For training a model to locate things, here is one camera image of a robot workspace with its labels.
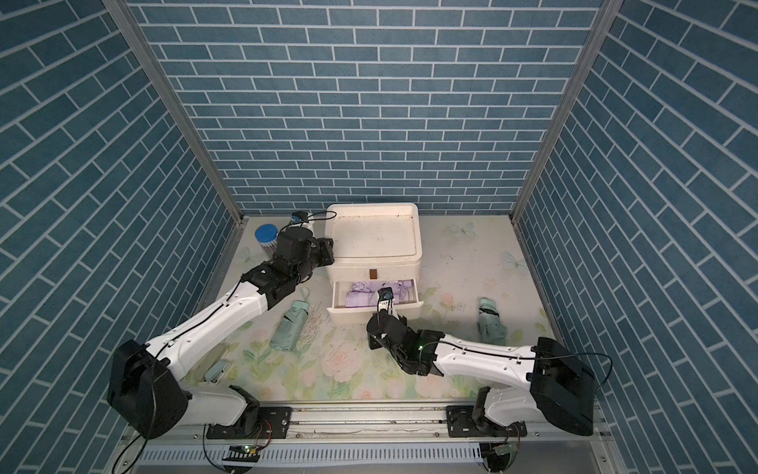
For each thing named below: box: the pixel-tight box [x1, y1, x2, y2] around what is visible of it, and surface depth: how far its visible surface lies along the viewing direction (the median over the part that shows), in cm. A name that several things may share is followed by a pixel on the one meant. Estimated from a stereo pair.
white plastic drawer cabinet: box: [323, 203, 425, 324], surface depth 84 cm
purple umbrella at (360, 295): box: [345, 281, 379, 309], surface depth 84 cm
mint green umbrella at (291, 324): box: [269, 287, 310, 352], surface depth 90 cm
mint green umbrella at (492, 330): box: [476, 297, 508, 347], surface depth 89 cm
